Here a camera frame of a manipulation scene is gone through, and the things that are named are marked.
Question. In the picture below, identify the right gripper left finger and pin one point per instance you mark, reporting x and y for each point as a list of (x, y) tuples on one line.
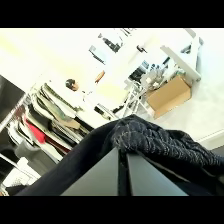
[(96, 178)]

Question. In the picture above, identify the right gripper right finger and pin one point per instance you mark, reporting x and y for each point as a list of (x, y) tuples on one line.
[(150, 180)]

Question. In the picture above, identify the dark blue jeans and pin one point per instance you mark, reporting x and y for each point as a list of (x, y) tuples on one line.
[(160, 143)]

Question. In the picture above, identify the brown cardboard box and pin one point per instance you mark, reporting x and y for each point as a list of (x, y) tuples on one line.
[(169, 96)]

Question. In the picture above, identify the person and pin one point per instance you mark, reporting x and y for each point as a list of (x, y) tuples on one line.
[(77, 87)]

